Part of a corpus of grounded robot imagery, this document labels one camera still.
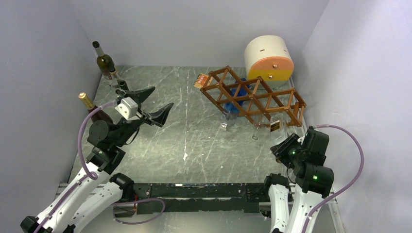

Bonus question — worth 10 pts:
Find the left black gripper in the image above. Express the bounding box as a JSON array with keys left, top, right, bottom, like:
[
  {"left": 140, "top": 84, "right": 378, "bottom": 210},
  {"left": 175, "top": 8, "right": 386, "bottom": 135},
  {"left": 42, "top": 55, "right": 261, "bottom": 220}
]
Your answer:
[{"left": 114, "top": 86, "right": 173, "bottom": 146}]

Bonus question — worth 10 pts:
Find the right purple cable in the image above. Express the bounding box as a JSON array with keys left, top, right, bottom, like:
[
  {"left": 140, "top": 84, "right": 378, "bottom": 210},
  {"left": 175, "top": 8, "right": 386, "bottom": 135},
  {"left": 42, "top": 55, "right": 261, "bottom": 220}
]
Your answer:
[{"left": 299, "top": 124, "right": 365, "bottom": 233}]

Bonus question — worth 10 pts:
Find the cream orange cylinder container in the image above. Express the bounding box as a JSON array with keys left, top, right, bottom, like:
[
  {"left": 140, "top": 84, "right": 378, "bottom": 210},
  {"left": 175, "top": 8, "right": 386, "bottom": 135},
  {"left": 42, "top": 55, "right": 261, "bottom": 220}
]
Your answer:
[{"left": 244, "top": 35, "right": 294, "bottom": 85}]

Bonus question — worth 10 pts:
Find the brown wooden wine rack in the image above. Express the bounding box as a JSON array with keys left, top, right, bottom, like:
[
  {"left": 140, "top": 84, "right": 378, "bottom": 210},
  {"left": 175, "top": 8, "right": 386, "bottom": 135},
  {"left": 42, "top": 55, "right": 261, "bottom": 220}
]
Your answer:
[{"left": 200, "top": 66, "right": 307, "bottom": 127}]

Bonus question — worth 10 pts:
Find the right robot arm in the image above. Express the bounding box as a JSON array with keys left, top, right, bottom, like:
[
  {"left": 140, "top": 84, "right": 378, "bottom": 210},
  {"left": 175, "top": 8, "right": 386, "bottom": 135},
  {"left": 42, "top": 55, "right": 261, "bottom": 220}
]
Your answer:
[{"left": 262, "top": 126, "right": 334, "bottom": 233}]

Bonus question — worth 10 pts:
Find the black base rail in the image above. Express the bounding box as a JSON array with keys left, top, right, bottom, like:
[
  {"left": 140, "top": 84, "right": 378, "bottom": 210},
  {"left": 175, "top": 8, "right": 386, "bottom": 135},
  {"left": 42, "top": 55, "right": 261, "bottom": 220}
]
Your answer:
[{"left": 112, "top": 183, "right": 271, "bottom": 217}]

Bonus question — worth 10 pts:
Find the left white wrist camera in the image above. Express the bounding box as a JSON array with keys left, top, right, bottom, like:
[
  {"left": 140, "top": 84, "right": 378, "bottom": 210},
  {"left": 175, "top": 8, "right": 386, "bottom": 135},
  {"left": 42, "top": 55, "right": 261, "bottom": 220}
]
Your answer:
[{"left": 115, "top": 97, "right": 140, "bottom": 121}]

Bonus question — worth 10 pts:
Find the small orange card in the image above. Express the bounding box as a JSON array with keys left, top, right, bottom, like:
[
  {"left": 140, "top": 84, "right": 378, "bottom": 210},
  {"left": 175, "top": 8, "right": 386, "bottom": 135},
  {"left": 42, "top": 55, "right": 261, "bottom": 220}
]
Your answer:
[{"left": 193, "top": 73, "right": 208, "bottom": 89}]

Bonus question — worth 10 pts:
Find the clear blue-label bottle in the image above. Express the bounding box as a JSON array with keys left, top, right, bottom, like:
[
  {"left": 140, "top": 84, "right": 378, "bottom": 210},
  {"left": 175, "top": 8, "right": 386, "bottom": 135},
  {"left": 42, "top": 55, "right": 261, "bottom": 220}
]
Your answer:
[{"left": 220, "top": 87, "right": 247, "bottom": 131}]

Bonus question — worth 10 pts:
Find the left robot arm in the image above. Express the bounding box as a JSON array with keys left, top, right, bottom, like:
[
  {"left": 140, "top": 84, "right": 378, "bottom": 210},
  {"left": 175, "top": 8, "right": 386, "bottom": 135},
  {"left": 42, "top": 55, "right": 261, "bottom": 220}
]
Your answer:
[{"left": 20, "top": 86, "right": 173, "bottom": 233}]

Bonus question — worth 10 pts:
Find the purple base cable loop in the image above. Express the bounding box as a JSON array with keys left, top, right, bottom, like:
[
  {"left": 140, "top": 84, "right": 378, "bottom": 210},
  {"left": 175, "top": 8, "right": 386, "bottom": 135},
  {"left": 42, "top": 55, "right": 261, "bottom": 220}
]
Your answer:
[{"left": 112, "top": 198, "right": 166, "bottom": 225}]

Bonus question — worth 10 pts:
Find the clear square black-capped bottle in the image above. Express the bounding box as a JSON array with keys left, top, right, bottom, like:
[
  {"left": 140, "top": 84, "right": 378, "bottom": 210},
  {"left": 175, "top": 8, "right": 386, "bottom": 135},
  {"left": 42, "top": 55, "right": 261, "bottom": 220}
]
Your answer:
[{"left": 252, "top": 115, "right": 292, "bottom": 146}]

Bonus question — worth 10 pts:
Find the dark gold-capped wine bottle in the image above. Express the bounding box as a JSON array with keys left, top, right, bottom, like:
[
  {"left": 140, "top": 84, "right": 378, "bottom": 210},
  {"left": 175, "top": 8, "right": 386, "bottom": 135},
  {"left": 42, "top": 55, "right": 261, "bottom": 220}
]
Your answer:
[{"left": 78, "top": 92, "right": 113, "bottom": 123}]

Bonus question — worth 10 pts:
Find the olive green wine bottle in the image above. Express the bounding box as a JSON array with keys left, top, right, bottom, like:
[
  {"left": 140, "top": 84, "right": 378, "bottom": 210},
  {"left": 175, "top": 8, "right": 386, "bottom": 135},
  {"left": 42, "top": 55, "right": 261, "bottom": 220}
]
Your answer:
[{"left": 92, "top": 41, "right": 116, "bottom": 80}]

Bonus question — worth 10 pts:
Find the clear round liquor bottle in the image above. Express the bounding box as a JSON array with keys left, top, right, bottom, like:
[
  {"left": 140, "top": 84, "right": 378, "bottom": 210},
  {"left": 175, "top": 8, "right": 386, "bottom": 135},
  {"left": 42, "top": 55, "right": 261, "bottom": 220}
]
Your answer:
[{"left": 108, "top": 66, "right": 122, "bottom": 92}]

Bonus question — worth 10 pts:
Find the dark green black-capped bottle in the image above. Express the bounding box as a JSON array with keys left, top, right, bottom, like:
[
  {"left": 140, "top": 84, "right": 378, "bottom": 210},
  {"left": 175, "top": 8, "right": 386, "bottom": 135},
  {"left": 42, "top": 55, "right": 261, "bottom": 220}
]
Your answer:
[{"left": 119, "top": 80, "right": 129, "bottom": 91}]

